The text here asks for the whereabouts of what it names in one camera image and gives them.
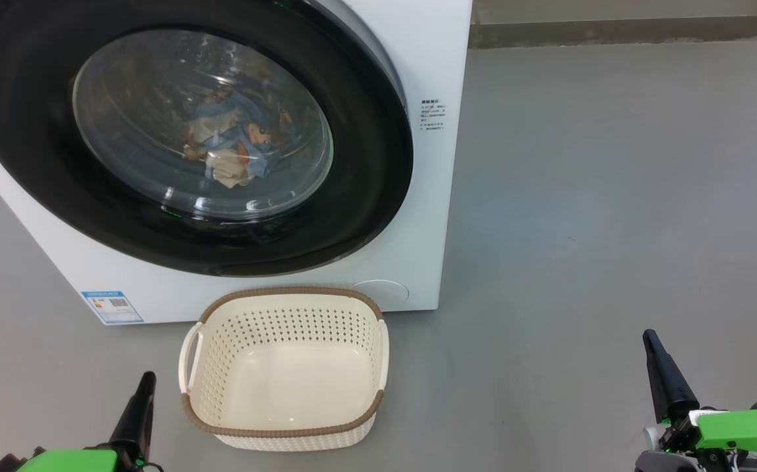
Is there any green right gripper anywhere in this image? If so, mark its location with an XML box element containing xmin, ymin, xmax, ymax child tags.
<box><xmin>635</xmin><ymin>329</ymin><xmax>757</xmax><ymax>472</ymax></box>

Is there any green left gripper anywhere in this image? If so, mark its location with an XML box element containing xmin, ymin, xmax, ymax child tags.
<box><xmin>0</xmin><ymin>372</ymin><xmax>163</xmax><ymax>472</ymax></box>

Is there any blue bear print clothing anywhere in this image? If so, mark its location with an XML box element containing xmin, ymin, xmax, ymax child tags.
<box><xmin>182</xmin><ymin>88</ymin><xmax>300</xmax><ymax>191</ymax></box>

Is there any black glass washing machine door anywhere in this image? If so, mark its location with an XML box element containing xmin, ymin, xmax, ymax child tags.
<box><xmin>0</xmin><ymin>0</ymin><xmax>415</xmax><ymax>277</ymax></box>

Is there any cream perforated laundry basket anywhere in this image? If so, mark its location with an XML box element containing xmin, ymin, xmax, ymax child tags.
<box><xmin>178</xmin><ymin>286</ymin><xmax>390</xmax><ymax>453</ymax></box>

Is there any white front-load washing machine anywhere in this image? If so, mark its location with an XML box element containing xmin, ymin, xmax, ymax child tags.
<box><xmin>0</xmin><ymin>0</ymin><xmax>474</xmax><ymax>326</ymax></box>

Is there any blue energy label sticker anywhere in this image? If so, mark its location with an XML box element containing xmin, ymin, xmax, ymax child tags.
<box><xmin>81</xmin><ymin>290</ymin><xmax>144</xmax><ymax>325</ymax></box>

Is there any round drain filter cover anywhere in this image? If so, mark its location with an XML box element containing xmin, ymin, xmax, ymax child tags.
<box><xmin>352</xmin><ymin>280</ymin><xmax>410</xmax><ymax>312</ymax></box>

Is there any grey skirting board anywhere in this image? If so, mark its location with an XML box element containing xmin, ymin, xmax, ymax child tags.
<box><xmin>469</xmin><ymin>16</ymin><xmax>757</xmax><ymax>50</ymax></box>

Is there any small printed text label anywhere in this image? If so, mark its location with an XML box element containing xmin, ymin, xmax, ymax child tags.
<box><xmin>419</xmin><ymin>98</ymin><xmax>448</xmax><ymax>132</ymax></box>

